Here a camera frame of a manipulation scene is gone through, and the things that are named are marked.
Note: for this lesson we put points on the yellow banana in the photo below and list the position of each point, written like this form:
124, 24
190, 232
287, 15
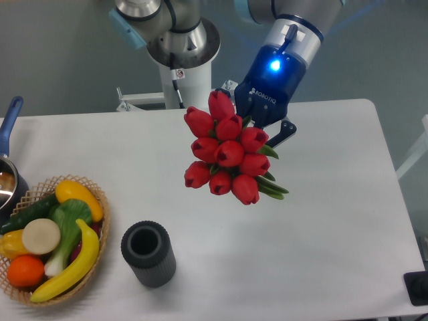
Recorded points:
75, 271

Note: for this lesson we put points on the red fruit in basket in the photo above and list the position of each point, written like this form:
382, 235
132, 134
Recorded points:
97, 228

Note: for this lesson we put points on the green white bok choy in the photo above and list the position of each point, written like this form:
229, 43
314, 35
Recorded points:
65, 216

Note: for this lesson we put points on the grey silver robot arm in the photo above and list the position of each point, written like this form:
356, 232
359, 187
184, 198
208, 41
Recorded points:
184, 44

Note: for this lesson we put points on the woven wicker basket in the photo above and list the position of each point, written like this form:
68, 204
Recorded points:
37, 193

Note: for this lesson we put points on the beige round radish slice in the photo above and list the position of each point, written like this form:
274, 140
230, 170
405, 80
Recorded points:
41, 236

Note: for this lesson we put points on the blue handled steel pot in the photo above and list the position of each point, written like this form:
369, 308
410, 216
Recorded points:
13, 185

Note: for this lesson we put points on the dark grey ribbed vase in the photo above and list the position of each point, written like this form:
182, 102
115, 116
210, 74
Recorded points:
147, 249

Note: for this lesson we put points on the black device at table edge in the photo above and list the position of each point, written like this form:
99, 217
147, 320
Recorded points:
416, 285

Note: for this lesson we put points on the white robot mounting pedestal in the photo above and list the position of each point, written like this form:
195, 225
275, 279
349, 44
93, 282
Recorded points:
181, 87

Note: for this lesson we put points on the yellow squash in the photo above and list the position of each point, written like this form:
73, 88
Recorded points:
68, 189

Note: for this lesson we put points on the orange fruit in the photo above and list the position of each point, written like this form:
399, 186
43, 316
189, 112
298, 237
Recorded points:
25, 271

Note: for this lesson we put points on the white frame at right edge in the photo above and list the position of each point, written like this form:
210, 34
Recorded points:
416, 151

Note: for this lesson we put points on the yellow bell pepper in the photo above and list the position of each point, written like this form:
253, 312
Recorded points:
12, 245

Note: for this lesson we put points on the green cucumber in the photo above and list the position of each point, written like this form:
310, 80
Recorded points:
37, 210

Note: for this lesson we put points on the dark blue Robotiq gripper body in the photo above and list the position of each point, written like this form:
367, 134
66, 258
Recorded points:
266, 90

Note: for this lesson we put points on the red tulip bouquet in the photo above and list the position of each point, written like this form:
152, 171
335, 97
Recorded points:
232, 156

